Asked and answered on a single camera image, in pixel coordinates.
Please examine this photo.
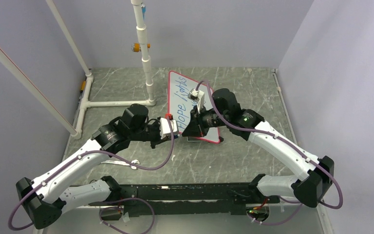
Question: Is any white PVC vertical pole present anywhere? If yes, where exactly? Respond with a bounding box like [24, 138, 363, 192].
[131, 0, 156, 106]

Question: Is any pink-framed whiteboard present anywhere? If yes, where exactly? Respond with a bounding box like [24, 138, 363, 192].
[168, 71, 221, 144]

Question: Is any silver open-end wrench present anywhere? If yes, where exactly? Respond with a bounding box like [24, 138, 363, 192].
[101, 159, 140, 170]

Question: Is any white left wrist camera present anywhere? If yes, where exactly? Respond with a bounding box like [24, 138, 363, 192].
[159, 117, 178, 139]

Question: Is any orange yellow pole clamp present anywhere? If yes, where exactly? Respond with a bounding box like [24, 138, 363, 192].
[131, 43, 142, 53]

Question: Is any white PVC pipe frame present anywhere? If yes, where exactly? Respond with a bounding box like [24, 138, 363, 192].
[0, 0, 157, 140]

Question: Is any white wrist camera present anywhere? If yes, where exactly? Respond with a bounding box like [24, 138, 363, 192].
[159, 117, 178, 139]
[188, 88, 205, 114]

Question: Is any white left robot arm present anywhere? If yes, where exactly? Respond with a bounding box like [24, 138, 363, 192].
[16, 104, 179, 230]

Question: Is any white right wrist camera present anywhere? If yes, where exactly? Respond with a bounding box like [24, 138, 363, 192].
[188, 88, 205, 114]

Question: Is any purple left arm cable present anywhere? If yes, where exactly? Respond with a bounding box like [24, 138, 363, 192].
[8, 116, 175, 234]

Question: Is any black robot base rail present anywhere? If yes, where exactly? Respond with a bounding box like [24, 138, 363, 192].
[87, 182, 281, 217]

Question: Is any blue pole clip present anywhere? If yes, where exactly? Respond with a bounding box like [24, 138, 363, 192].
[141, 2, 146, 19]

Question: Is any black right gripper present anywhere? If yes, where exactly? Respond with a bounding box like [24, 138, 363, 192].
[182, 104, 229, 138]

